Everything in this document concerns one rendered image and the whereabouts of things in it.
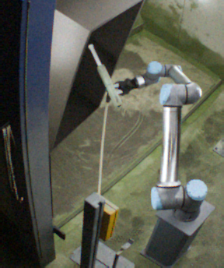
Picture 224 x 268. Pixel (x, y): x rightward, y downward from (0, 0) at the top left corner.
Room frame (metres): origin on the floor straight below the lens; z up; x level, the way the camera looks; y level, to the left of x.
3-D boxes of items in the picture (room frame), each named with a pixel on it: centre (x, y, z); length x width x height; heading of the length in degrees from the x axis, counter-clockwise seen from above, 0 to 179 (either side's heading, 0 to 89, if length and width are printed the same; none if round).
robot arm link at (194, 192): (1.70, -0.54, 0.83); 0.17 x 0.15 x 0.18; 101
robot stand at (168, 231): (1.70, -0.55, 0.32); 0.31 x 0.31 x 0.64; 56
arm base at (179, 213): (1.70, -0.55, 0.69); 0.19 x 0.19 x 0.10
